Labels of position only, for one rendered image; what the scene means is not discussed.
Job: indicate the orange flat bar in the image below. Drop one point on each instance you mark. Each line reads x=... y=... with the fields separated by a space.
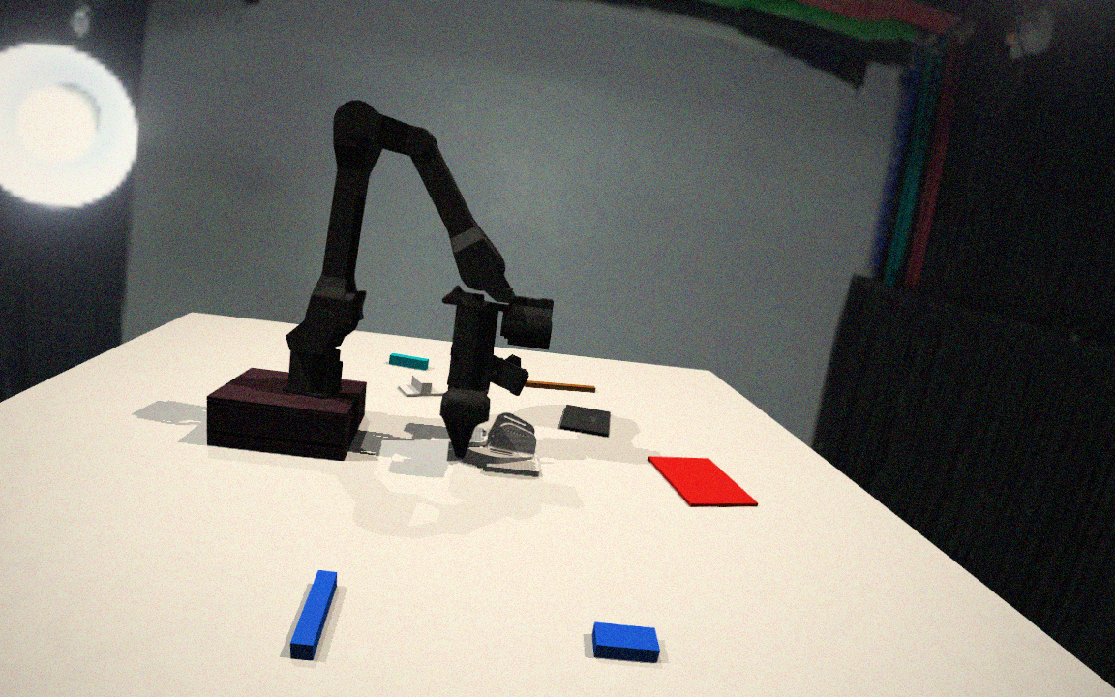
x=560 y=386

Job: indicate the cyan rectangular block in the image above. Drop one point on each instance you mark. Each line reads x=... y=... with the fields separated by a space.
x=408 y=361

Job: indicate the blue rectangular block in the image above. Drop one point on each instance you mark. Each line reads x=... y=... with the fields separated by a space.
x=625 y=642

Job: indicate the blue rectangular bar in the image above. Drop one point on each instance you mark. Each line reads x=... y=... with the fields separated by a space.
x=308 y=630

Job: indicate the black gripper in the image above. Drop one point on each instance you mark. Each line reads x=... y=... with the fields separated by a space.
x=466 y=404

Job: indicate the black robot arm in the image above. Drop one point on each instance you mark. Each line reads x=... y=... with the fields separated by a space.
x=336 y=306

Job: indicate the red flat rectangular plate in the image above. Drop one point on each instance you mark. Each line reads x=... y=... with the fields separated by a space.
x=701 y=483

